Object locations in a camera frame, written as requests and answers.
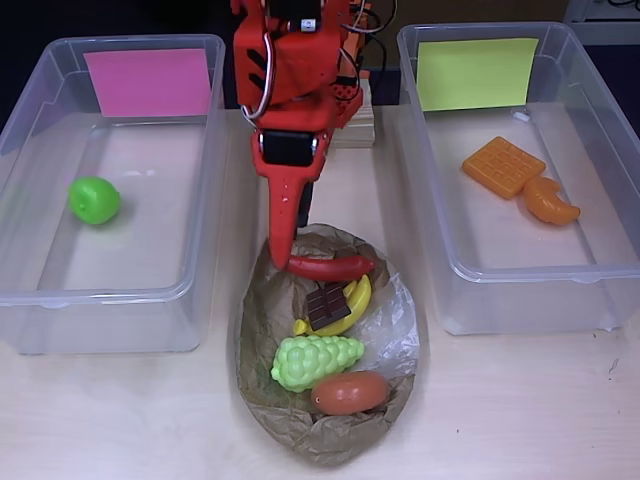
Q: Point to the brown toy chocolate bar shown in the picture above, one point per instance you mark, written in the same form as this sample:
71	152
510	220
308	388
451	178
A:
327	306

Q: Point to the light green toy lettuce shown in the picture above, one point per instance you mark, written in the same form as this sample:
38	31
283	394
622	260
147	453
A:
315	361

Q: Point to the brown toy donut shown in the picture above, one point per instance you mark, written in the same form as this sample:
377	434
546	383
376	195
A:
350	393

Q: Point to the yellow-green sticky note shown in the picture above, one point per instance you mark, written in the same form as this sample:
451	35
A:
475	75

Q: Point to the yellow toy banana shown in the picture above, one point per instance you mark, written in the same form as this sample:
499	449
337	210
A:
361	300

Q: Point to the pink sticky note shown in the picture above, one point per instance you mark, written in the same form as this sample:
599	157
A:
150	82

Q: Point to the clear plastic film bag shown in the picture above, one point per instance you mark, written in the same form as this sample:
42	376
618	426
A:
392	330

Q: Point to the red robot arm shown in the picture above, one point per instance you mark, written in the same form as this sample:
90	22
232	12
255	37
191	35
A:
300	65

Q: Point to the green toy apple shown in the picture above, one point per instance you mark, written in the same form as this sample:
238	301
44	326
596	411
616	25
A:
95	200

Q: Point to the wooden base block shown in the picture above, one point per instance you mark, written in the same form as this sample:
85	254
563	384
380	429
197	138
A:
357	130

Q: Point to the crumpled brown paper bag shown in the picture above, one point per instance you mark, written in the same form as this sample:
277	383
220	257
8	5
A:
270	320

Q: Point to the red toy chili pepper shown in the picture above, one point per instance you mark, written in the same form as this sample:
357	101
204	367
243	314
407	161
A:
330	268

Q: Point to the orange toy waffle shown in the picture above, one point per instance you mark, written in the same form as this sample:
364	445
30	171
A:
502	167

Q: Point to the clear plastic bin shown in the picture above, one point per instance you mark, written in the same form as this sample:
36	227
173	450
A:
500	260
125	260

